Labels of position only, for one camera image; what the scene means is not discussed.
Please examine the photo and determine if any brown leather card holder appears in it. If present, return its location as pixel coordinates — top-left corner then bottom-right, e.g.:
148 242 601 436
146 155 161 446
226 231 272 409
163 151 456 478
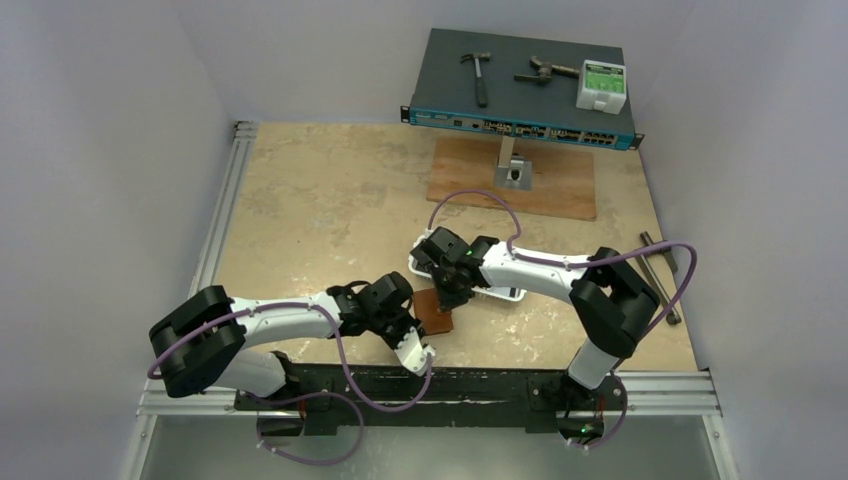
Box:
412 288 454 336

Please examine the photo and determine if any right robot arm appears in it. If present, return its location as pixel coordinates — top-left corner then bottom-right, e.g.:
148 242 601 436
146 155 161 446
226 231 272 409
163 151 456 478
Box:
410 227 660 407

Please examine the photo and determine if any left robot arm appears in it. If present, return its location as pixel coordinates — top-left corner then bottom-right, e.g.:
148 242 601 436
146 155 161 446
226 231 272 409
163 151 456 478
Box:
147 272 435 409

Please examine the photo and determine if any plywood base board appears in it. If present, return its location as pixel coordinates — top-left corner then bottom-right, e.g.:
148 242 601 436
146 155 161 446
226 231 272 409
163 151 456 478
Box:
426 137 597 221

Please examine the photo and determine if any small hammer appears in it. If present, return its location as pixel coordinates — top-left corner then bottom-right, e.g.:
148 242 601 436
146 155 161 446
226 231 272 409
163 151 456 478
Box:
460 52 491 108

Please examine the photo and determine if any white green electrical module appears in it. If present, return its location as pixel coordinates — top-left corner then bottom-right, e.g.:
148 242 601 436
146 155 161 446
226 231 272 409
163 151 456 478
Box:
575 60 628 115

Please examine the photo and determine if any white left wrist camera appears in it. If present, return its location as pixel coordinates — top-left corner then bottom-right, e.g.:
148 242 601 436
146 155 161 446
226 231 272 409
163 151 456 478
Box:
393 328 436 377

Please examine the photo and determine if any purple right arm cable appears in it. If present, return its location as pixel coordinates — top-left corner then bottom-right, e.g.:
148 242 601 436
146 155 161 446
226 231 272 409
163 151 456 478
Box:
427 189 699 333

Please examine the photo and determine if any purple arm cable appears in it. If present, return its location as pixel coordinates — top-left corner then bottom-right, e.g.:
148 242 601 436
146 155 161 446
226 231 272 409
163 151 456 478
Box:
146 301 435 413
427 189 699 333

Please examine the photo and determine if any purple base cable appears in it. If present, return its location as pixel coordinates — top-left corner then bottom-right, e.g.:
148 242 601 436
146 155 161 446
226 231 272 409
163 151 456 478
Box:
256 390 369 466

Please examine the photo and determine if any silver metal stand bracket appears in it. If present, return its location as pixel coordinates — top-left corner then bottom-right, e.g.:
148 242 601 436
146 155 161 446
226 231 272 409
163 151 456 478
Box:
493 136 533 191

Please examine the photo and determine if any aluminium frame rail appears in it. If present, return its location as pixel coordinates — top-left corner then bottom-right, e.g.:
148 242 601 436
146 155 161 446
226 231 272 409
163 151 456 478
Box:
188 121 261 296

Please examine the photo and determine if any metal T-handle tool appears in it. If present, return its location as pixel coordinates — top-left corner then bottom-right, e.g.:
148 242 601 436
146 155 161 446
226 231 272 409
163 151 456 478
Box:
636 231 683 326

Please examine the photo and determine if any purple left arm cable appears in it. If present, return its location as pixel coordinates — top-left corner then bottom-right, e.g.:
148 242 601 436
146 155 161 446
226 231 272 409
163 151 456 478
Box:
146 301 435 413

